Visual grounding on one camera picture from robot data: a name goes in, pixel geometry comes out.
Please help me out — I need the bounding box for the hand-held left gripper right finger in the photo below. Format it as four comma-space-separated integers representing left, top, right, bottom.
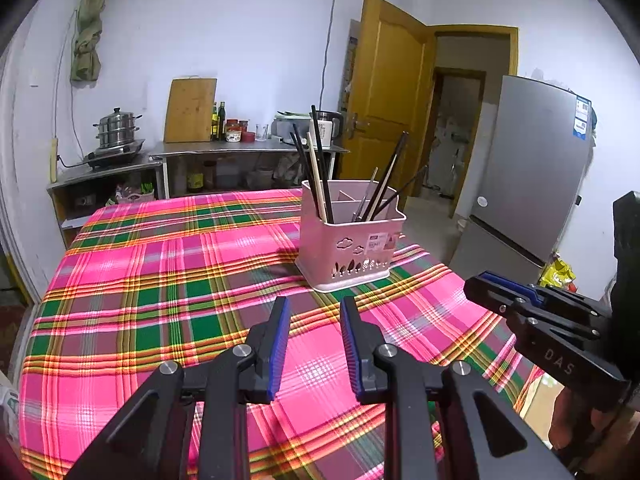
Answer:
340, 296, 576, 480

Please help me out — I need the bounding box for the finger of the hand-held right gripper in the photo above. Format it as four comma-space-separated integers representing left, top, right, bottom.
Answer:
474, 270, 551, 307
463, 277, 544, 322

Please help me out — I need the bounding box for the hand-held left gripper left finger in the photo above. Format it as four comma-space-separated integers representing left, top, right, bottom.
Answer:
65, 296, 292, 480

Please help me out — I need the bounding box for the pink plastic utensil holder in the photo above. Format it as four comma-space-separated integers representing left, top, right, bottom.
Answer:
295, 180, 407, 294

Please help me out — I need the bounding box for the thin grey metal chopstick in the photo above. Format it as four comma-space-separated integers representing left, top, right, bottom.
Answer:
352, 169, 376, 223

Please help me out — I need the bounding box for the cream wooden chopstick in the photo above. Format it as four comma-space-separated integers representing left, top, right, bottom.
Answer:
365, 157, 398, 222
307, 133, 328, 223

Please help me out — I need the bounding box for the person's right hand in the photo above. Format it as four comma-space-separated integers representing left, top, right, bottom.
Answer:
547, 387, 609, 463

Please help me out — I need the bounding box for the yellow bag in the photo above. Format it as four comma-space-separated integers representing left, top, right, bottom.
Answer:
538, 258, 577, 289

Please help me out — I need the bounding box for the silver refrigerator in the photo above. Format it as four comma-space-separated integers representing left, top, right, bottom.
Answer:
449, 74, 594, 287

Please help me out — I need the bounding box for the pink green plaid tablecloth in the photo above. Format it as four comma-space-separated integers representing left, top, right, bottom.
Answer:
17, 187, 544, 480

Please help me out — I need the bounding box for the long steel counter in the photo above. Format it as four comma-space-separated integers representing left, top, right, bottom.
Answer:
148, 138, 351, 201

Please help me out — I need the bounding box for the pink basket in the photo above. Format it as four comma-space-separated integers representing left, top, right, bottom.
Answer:
117, 187, 156, 206

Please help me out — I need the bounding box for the grey kitchen appliance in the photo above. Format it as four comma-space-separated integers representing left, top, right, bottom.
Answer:
271, 111, 311, 142

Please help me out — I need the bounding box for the white electric kettle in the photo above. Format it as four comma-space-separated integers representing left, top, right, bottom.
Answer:
312, 111, 345, 149

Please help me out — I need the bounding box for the yellow wooden door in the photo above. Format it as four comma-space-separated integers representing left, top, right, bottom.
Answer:
344, 0, 429, 197

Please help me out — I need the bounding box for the wooden cutting board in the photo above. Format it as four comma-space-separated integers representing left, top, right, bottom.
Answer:
163, 77, 219, 145

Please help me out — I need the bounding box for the induction cooker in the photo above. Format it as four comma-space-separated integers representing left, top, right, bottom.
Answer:
82, 138, 147, 171

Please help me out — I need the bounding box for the steel steamer pot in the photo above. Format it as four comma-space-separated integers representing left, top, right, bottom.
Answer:
92, 107, 143, 150

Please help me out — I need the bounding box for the green curtain cloth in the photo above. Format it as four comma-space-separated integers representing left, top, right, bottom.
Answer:
70, 0, 119, 84

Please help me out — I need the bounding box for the yellow wooden door frame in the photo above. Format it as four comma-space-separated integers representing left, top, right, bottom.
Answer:
425, 24, 521, 202

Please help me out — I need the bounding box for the grey wall cable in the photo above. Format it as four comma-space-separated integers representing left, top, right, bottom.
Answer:
321, 0, 337, 112

